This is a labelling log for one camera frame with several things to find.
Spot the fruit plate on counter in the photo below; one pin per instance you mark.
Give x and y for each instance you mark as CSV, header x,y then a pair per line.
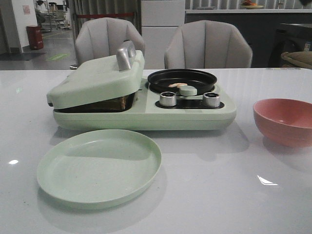
x,y
248,4

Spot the right beige chair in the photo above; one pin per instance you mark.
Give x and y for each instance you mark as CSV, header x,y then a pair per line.
x,y
207,44

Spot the right silver knob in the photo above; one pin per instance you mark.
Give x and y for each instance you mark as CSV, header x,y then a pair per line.
x,y
211,99

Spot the white refrigerator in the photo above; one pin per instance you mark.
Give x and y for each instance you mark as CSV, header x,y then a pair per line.
x,y
159,20

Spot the grey curtain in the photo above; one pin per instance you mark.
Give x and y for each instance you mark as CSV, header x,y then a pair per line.
x,y
89,7

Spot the left silver knob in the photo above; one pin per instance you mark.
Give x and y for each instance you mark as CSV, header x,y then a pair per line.
x,y
167,99

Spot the left beige chair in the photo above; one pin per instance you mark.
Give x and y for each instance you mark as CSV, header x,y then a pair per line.
x,y
101,37

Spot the olive cushion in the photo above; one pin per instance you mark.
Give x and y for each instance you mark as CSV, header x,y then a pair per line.
x,y
301,59

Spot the red trash bin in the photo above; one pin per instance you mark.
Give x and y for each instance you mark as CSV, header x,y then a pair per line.
x,y
34,37

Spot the dark kitchen counter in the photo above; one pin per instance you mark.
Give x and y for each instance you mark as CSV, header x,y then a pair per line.
x,y
269,32

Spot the bread slice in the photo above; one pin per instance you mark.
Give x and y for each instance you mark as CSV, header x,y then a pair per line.
x,y
121,104

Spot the beige chair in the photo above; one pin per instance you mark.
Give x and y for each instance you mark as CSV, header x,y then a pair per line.
x,y
101,37
207,44

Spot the black round frying pan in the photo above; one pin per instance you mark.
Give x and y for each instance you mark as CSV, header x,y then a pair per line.
x,y
202,81

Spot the red barrier belt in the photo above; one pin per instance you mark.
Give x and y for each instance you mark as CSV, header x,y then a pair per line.
x,y
97,16

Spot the orange shrimp piece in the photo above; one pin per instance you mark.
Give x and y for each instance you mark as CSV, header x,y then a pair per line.
x,y
178,85

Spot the light green round plate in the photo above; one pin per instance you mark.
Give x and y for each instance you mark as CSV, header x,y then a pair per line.
x,y
99,169

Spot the green breakfast maker base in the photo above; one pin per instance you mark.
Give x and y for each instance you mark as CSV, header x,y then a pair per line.
x,y
146,115

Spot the silver knob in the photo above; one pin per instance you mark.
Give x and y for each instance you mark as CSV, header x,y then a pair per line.
x,y
211,99
167,99

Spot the pink bowl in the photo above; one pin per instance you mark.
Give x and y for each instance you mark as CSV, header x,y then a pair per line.
x,y
285,121

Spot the green breakfast maker lid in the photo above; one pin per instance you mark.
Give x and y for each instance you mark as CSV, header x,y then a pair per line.
x,y
100,79

